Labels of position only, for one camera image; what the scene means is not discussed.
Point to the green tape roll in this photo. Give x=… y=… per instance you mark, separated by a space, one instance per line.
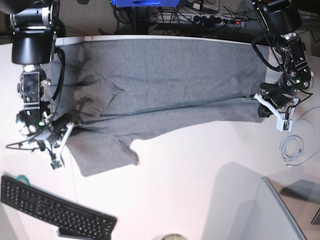
x=23 y=179

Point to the white power strip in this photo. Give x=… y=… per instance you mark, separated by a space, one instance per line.
x=234 y=20

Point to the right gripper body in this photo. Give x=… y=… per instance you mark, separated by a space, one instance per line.
x=57 y=134

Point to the blue box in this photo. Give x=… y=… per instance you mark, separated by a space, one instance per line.
x=145 y=3

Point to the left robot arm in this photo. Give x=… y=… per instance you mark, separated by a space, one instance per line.
x=279 y=21

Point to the grey t-shirt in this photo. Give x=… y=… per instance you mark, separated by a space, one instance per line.
x=128 y=89

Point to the round tan object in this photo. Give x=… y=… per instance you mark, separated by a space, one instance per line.
x=173 y=236

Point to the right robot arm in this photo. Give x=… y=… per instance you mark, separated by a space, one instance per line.
x=35 y=27

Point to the black computer keyboard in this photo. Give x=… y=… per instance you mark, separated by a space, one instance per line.
x=72 y=220

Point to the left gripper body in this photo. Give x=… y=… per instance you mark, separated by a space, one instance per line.
x=277 y=95

